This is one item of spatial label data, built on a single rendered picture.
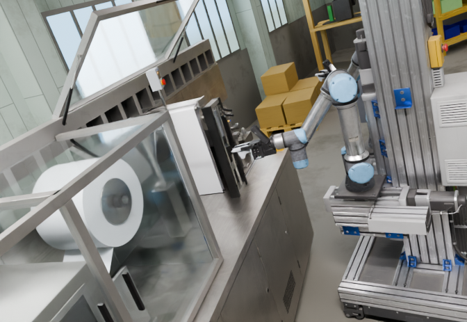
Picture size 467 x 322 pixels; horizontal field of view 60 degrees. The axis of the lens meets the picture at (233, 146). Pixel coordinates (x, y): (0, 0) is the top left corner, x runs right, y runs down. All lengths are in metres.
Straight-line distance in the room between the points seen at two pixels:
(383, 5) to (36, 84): 2.71
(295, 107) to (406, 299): 3.44
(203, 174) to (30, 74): 1.89
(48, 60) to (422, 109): 2.88
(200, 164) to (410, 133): 1.13
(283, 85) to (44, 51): 3.37
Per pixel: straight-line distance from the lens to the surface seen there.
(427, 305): 2.44
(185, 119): 2.27
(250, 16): 6.48
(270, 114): 5.52
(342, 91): 1.86
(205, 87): 3.16
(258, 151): 1.97
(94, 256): 1.19
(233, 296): 1.83
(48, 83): 3.75
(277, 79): 5.95
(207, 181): 2.39
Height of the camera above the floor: 1.92
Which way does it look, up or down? 20 degrees down
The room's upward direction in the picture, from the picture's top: 18 degrees counter-clockwise
